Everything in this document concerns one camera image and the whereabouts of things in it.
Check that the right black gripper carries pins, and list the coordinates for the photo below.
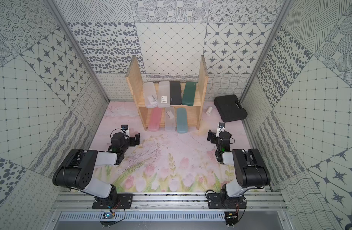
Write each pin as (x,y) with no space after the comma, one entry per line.
(211,134)

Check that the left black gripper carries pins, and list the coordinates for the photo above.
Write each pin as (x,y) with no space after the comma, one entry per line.
(133,139)

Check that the pink pencil case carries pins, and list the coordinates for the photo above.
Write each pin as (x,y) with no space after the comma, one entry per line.
(155,119)

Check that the light blue pencil case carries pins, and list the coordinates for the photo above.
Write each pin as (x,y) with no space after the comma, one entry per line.
(182,121)

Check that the clear pencil case with label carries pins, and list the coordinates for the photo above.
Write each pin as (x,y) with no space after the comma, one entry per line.
(170,119)

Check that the dark green pencil case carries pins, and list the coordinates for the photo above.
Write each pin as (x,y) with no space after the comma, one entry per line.
(189,93)

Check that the black pencil case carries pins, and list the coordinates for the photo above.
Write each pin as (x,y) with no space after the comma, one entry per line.
(175,93)

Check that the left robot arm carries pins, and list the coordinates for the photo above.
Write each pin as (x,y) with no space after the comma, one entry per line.
(76,170)

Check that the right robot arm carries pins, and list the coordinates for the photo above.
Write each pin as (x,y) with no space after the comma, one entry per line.
(250,169)

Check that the frosted clear pencil case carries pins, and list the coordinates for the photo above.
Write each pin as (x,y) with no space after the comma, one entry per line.
(149,94)

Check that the frosted barcode pencil case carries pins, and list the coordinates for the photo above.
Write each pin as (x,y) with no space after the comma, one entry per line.
(163,94)

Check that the small white roll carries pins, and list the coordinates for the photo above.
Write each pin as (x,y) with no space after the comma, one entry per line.
(209,110)

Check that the black plastic tool case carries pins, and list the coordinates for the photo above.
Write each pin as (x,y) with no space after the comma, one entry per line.
(230,108)

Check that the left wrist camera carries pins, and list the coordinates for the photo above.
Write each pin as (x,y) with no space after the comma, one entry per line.
(125,129)

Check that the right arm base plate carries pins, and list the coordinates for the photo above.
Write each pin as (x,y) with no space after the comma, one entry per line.
(222,201)

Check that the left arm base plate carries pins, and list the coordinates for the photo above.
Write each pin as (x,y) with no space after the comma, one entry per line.
(121,201)

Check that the aluminium mounting rail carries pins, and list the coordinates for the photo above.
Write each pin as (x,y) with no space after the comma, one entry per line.
(162,201)

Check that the white vented cable duct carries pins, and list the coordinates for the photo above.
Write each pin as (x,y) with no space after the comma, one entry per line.
(144,216)

